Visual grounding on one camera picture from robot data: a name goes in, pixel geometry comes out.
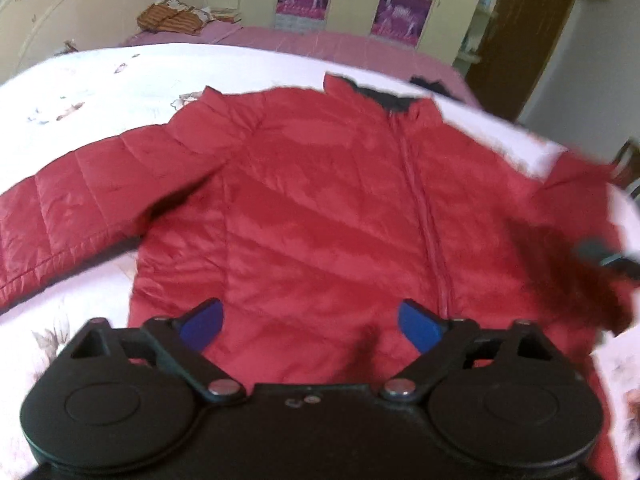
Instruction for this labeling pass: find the brown wooden door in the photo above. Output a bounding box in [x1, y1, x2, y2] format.
[465, 0, 575, 122]

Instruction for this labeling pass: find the pink quilted blanket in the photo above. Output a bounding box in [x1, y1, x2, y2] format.
[124, 21, 480, 108]

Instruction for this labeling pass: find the red puffer jacket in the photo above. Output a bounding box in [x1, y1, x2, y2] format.
[0, 72, 637, 480]

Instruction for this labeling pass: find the dark wooden chair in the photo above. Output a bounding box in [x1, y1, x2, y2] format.
[612, 139, 639, 188]

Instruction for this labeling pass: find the purple poster lower right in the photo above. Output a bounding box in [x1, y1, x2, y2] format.
[371, 0, 432, 48]

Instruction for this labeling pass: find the black garment on bed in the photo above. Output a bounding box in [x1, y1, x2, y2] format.
[409, 76, 451, 96]

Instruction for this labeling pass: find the white floral bed sheet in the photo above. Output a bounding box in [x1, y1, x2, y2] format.
[0, 42, 640, 480]

